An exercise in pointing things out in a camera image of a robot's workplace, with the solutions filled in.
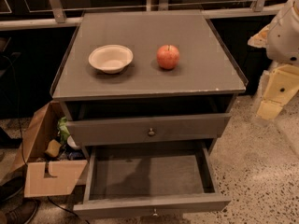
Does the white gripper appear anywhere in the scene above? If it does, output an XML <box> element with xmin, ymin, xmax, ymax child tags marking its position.
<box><xmin>257</xmin><ymin>64</ymin><xmax>299</xmax><ymax>119</ymax></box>

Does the grey drawer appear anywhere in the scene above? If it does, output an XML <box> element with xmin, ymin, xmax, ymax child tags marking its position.
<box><xmin>67</xmin><ymin>113</ymin><xmax>231</xmax><ymax>146</ymax></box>
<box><xmin>74</xmin><ymin>141</ymin><xmax>230</xmax><ymax>220</ymax></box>

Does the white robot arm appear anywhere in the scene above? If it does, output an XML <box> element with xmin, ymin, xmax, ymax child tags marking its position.
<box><xmin>248</xmin><ymin>0</ymin><xmax>299</xmax><ymax>119</ymax></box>

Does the round drawer knob top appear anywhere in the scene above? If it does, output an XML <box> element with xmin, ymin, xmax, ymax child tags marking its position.
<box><xmin>148</xmin><ymin>128</ymin><xmax>156</xmax><ymax>137</ymax></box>

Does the round drawer knob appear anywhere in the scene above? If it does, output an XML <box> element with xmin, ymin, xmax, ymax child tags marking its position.
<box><xmin>148</xmin><ymin>128</ymin><xmax>156</xmax><ymax>137</ymax></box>
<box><xmin>152</xmin><ymin>209</ymin><xmax>159</xmax><ymax>217</ymax></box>

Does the grey wooden drawer cabinet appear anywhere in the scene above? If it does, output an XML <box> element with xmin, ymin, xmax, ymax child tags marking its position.
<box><xmin>50</xmin><ymin>10</ymin><xmax>249</xmax><ymax>156</ymax></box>

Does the round drawer knob middle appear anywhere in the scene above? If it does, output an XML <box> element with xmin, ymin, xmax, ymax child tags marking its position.
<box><xmin>152</xmin><ymin>209</ymin><xmax>159</xmax><ymax>217</ymax></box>

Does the grey top drawer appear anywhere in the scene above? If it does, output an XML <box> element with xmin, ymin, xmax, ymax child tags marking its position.
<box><xmin>67</xmin><ymin>113</ymin><xmax>231</xmax><ymax>146</ymax></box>

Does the red apple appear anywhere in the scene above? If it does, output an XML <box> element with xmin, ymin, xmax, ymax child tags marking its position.
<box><xmin>156</xmin><ymin>45</ymin><xmax>179</xmax><ymax>70</ymax></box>

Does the white paper bowl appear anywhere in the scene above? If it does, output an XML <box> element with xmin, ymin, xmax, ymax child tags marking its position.
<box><xmin>88</xmin><ymin>45</ymin><xmax>134</xmax><ymax>74</ymax></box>

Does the green crumpled bag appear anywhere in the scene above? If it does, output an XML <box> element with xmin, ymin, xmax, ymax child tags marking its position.
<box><xmin>57</xmin><ymin>117</ymin><xmax>70</xmax><ymax>145</ymax></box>

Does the yellow sponge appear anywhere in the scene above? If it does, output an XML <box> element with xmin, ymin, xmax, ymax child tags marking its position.
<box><xmin>45</xmin><ymin>139</ymin><xmax>62</xmax><ymax>158</ymax></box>

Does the brown cardboard box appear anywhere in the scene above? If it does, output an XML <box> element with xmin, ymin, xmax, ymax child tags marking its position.
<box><xmin>10</xmin><ymin>102</ymin><xmax>88</xmax><ymax>198</ymax></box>

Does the dark shoe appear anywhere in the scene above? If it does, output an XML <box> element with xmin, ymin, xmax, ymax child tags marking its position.
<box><xmin>0</xmin><ymin>199</ymin><xmax>39</xmax><ymax>224</ymax></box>

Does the metal railing frame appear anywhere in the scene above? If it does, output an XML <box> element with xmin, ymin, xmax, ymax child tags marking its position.
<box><xmin>0</xmin><ymin>0</ymin><xmax>287</xmax><ymax>31</ymax></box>

